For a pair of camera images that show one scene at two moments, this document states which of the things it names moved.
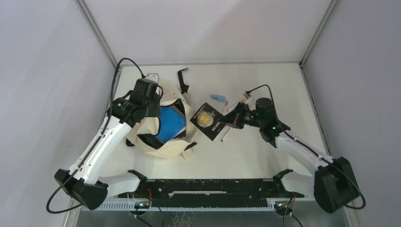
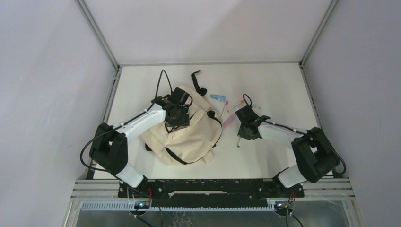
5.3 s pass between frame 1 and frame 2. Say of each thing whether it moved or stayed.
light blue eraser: stayed
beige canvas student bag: moved
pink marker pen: stayed
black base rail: stayed
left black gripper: moved
